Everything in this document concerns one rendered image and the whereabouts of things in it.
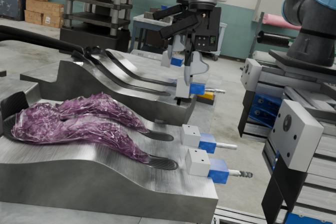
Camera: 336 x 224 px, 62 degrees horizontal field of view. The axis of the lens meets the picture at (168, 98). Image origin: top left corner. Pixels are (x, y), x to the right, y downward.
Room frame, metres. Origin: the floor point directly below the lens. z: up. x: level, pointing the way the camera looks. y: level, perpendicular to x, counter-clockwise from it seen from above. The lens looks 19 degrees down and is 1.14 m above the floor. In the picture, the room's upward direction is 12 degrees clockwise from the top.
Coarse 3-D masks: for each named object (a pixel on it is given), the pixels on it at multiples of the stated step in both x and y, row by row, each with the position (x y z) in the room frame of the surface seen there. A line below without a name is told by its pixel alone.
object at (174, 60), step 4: (164, 52) 1.04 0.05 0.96; (172, 52) 1.06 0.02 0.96; (164, 56) 1.04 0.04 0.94; (172, 56) 1.05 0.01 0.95; (176, 56) 1.07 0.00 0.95; (164, 60) 1.04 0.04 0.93; (168, 60) 1.04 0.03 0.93; (172, 60) 1.04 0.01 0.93; (176, 60) 1.03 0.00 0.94; (180, 60) 1.03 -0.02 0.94; (160, 64) 1.04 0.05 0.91; (164, 64) 1.04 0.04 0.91; (168, 64) 1.04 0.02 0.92; (172, 64) 1.04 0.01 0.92; (176, 64) 1.03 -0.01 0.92; (180, 64) 1.03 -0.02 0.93
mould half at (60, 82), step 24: (24, 72) 0.79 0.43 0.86; (48, 72) 0.83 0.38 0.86; (72, 72) 0.74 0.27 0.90; (96, 72) 0.75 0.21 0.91; (120, 72) 0.86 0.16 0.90; (144, 72) 0.97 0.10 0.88; (48, 96) 0.75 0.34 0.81; (72, 96) 0.74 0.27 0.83; (120, 96) 0.71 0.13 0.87; (144, 96) 0.72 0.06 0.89; (168, 96) 0.75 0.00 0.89; (192, 96) 0.79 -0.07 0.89; (168, 120) 0.69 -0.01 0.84
